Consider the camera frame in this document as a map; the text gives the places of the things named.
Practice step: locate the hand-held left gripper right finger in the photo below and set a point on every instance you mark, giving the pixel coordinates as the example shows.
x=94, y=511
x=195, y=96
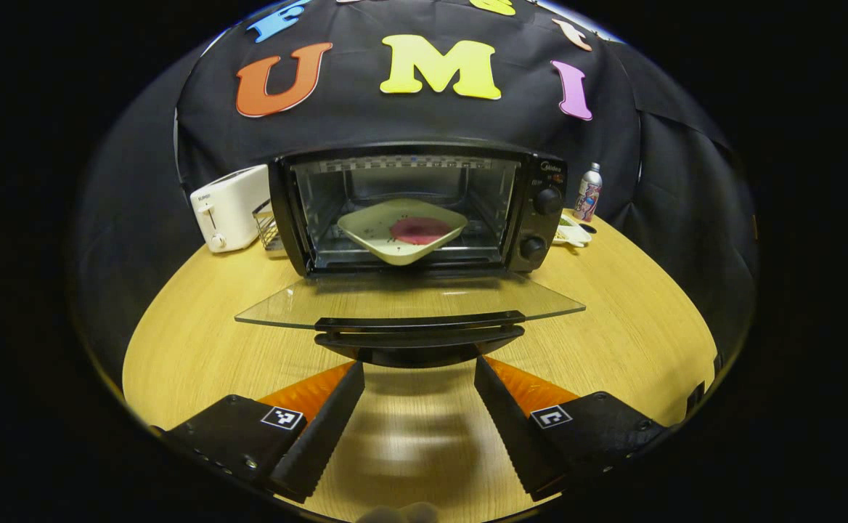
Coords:
x=511, y=428

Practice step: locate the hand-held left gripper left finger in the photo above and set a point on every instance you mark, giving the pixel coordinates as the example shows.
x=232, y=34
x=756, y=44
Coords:
x=326, y=428

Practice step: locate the cream speckled plate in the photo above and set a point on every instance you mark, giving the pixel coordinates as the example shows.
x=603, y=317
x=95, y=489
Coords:
x=366, y=232

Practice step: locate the black electric oven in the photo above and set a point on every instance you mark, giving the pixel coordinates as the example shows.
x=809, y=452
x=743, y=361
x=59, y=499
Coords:
x=540, y=218

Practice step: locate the pink round cake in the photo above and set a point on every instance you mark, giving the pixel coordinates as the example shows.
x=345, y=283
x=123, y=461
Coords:
x=420, y=230

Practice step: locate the white divided dish of grains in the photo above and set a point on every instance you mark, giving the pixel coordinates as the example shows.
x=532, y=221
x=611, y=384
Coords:
x=573, y=234

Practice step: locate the white toaster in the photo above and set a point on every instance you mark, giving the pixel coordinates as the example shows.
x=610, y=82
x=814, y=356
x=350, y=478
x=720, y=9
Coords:
x=231, y=211

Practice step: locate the printed spray bottle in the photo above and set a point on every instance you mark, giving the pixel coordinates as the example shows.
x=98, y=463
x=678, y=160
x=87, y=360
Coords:
x=588, y=195

